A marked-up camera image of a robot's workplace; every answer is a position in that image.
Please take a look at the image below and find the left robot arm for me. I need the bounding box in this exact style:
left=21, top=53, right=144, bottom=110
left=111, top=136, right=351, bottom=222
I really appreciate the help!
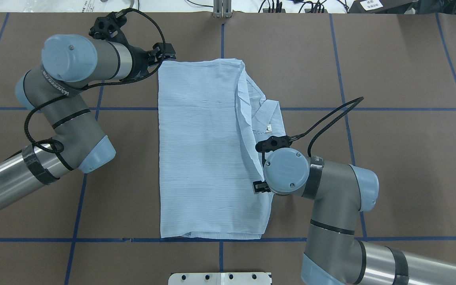
left=0, top=34, right=176, bottom=210

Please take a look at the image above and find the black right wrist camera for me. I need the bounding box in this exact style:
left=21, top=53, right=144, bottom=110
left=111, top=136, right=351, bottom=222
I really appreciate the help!
left=255, top=135, right=292, bottom=154

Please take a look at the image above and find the aluminium frame post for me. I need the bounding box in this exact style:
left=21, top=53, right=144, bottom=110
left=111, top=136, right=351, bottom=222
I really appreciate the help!
left=213, top=0, right=233, bottom=19

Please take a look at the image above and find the light blue shirt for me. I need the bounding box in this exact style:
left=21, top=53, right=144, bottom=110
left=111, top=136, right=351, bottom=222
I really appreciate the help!
left=158, top=59, right=285, bottom=240

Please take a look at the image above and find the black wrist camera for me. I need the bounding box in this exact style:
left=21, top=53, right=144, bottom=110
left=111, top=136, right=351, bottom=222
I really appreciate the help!
left=89, top=10, right=129, bottom=46
left=255, top=135, right=292, bottom=154

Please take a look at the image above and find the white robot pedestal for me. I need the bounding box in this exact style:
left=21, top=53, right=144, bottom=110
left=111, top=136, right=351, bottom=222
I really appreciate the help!
left=168, top=272, right=273, bottom=285

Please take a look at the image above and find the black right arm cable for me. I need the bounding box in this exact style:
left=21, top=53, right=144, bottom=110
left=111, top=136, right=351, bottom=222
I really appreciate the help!
left=287, top=96, right=365, bottom=158

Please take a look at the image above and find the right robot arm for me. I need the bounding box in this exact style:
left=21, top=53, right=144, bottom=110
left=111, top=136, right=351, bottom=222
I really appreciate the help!
left=254, top=146, right=456, bottom=285

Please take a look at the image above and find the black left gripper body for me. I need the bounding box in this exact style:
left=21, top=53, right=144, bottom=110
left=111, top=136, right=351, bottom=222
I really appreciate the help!
left=129, top=46, right=160, bottom=79

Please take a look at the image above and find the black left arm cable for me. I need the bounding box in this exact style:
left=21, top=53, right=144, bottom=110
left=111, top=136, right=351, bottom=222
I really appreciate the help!
left=23, top=7, right=167, bottom=171

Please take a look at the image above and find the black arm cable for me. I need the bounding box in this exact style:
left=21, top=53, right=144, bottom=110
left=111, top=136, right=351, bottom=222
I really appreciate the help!
left=287, top=96, right=365, bottom=158
left=23, top=7, right=167, bottom=171

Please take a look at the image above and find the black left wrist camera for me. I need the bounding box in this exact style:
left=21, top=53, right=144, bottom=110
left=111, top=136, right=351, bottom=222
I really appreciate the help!
left=89, top=10, right=129, bottom=46

